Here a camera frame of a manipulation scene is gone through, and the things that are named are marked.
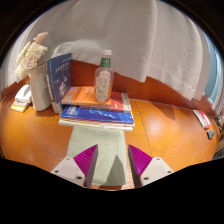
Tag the blue upright book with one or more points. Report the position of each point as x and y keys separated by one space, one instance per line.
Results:
x=61 y=76

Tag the small dark grey object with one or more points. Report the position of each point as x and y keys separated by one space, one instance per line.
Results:
x=210 y=134

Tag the red and white packet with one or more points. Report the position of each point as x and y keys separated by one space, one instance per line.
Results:
x=201 y=119

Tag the window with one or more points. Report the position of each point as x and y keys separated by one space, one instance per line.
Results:
x=215 y=73

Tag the pale green towel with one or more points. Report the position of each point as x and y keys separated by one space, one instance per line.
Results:
x=110 y=143

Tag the yellow flat book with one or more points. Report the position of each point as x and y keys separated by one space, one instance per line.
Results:
x=19 y=106

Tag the white curtain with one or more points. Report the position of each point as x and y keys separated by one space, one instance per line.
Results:
x=133 y=36

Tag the thick white book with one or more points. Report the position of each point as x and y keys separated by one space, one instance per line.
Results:
x=24 y=94

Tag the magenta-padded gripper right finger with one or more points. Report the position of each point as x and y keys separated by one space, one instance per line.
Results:
x=155 y=168

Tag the white and pink flower bouquet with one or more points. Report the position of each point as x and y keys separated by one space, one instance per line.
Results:
x=30 y=56

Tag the orange flat book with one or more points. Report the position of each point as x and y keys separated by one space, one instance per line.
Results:
x=80 y=95

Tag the grey upright book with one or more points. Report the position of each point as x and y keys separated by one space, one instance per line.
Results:
x=47 y=88

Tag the clear plastic drink bottle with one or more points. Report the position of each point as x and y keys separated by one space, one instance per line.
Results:
x=104 y=83

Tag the blue flat book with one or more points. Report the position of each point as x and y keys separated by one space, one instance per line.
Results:
x=96 y=115

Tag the red flat book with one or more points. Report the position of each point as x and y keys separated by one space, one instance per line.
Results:
x=120 y=101

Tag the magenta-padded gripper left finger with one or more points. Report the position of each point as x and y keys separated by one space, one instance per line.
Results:
x=70 y=170

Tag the pale thin book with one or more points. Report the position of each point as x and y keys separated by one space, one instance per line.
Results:
x=96 y=125

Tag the white ceramic vase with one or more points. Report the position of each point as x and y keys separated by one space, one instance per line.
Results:
x=40 y=91

